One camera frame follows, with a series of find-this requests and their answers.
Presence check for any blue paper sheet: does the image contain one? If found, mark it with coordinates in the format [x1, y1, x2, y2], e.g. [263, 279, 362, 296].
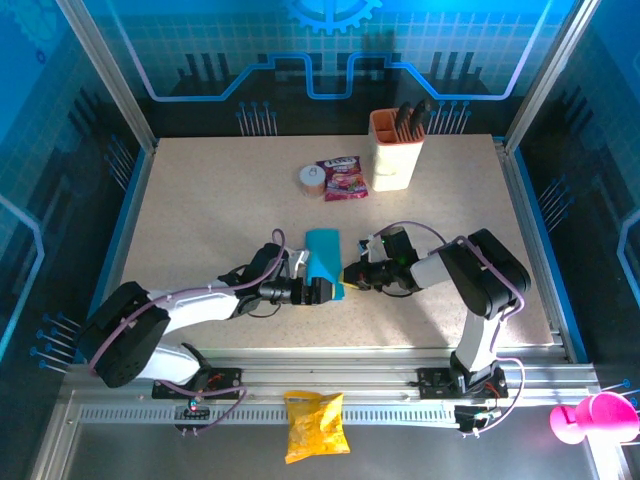
[304, 228, 347, 302]

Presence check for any purple candy bag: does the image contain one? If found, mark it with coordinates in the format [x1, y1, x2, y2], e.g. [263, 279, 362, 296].
[315, 154, 370, 203]

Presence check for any cream knife holder orange rim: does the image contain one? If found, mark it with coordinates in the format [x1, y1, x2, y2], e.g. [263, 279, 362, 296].
[368, 109, 426, 193]

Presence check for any small tin can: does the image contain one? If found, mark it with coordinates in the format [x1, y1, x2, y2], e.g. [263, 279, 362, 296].
[298, 164, 328, 200]

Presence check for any yellow chips bag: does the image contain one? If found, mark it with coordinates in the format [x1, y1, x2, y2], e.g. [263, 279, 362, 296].
[282, 390, 351, 465]

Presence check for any small circuit board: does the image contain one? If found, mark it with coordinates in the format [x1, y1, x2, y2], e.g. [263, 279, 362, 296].
[453, 403, 501, 437]
[172, 397, 214, 437]

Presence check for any pink plastic object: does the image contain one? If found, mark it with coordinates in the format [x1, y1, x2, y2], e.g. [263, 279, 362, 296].
[549, 392, 640, 445]

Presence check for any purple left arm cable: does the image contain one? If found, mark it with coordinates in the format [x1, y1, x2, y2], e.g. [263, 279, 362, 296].
[88, 228, 287, 437]

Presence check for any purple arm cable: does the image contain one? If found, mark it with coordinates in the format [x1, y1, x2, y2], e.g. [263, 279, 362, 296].
[88, 228, 287, 437]
[372, 221, 526, 439]

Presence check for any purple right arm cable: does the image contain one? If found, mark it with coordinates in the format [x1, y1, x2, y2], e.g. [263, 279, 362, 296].
[372, 221, 526, 439]

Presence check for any long aluminium frame rail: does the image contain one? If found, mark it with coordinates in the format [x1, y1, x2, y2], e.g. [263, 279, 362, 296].
[64, 346, 601, 401]

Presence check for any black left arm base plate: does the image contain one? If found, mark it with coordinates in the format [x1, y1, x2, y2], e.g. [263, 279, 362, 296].
[151, 367, 243, 400]

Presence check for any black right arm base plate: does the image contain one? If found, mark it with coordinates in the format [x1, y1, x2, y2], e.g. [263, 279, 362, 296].
[417, 367, 509, 400]

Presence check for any aluminium side rail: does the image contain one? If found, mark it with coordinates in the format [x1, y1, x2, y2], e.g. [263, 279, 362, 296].
[493, 137, 577, 365]

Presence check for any slotted grey cable duct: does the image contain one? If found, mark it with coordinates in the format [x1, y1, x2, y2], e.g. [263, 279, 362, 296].
[77, 403, 464, 427]

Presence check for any aluminium frame post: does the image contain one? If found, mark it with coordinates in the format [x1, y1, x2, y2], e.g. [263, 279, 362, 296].
[53, 0, 160, 154]
[503, 0, 604, 151]

